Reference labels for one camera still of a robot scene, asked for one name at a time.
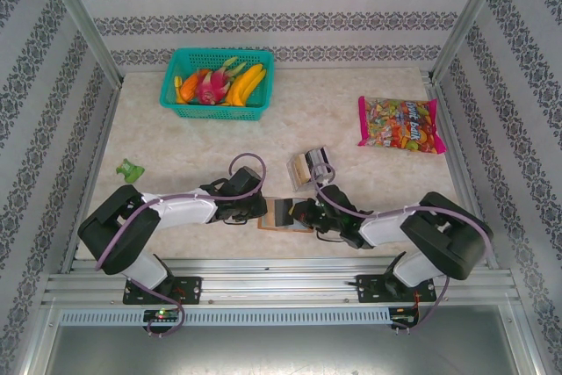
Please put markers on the orange card holder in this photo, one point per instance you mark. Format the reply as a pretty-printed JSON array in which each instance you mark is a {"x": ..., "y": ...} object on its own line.
[{"x": 285, "y": 230}]

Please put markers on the black VIP card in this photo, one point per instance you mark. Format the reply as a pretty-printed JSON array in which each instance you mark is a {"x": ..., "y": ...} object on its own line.
[{"x": 283, "y": 212}]

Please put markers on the clear acrylic card box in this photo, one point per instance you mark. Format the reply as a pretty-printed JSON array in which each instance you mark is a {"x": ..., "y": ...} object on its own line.
[{"x": 318, "y": 155}]

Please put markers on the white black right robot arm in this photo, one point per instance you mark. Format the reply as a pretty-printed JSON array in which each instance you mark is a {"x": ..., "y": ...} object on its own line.
[{"x": 448, "y": 234}]

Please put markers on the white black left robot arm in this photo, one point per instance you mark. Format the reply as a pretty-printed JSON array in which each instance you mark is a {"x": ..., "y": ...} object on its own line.
[{"x": 118, "y": 234}]

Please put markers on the orange card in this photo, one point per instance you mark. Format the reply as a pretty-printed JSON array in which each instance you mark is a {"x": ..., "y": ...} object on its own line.
[{"x": 300, "y": 169}]

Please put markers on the teal plastic basket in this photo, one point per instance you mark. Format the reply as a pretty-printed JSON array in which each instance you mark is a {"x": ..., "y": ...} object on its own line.
[{"x": 211, "y": 113}]

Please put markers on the small controller board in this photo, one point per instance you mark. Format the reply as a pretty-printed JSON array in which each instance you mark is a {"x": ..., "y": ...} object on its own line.
[
  {"x": 404, "y": 317},
  {"x": 162, "y": 315}
]

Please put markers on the small green toy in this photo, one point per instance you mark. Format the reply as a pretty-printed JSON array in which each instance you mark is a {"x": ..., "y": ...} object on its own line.
[{"x": 129, "y": 170}]

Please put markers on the yellow banana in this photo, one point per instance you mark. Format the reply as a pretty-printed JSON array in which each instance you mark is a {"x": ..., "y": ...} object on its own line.
[
  {"x": 246, "y": 81},
  {"x": 258, "y": 84}
]

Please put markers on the pink fruit candy bag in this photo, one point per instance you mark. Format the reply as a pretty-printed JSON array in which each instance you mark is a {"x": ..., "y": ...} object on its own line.
[{"x": 395, "y": 120}]

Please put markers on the pink dragon fruit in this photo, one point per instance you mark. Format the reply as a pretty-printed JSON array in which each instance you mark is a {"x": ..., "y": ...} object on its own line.
[{"x": 213, "y": 85}]

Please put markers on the grey metal shelf panel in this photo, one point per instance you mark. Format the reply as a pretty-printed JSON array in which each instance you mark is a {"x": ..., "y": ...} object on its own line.
[{"x": 281, "y": 348}]

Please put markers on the orange toy fruit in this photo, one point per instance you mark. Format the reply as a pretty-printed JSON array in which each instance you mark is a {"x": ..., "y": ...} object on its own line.
[{"x": 189, "y": 87}]

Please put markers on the small yellow toy fruit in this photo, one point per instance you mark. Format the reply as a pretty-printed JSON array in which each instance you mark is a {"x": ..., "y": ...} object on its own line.
[{"x": 178, "y": 87}]

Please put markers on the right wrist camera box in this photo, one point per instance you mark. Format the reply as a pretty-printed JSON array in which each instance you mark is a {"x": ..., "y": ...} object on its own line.
[{"x": 331, "y": 197}]

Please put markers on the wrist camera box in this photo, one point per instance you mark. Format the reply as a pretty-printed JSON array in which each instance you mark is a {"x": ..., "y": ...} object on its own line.
[
  {"x": 331, "y": 197},
  {"x": 244, "y": 179}
]

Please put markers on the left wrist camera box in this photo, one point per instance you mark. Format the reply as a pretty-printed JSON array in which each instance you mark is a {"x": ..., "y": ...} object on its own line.
[{"x": 244, "y": 179}]

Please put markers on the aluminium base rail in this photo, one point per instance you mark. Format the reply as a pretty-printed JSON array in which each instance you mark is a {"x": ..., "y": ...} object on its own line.
[{"x": 281, "y": 283}]

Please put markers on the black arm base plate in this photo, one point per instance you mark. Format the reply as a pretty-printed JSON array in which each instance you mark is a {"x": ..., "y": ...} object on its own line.
[
  {"x": 373, "y": 289},
  {"x": 189, "y": 289}
]

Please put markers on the aluminium side rail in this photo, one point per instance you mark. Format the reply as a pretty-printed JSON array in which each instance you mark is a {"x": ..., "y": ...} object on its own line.
[
  {"x": 456, "y": 146},
  {"x": 94, "y": 151}
]

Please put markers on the aluminium frame post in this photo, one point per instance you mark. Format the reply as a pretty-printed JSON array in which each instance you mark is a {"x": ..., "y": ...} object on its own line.
[
  {"x": 75, "y": 6},
  {"x": 474, "y": 6}
]

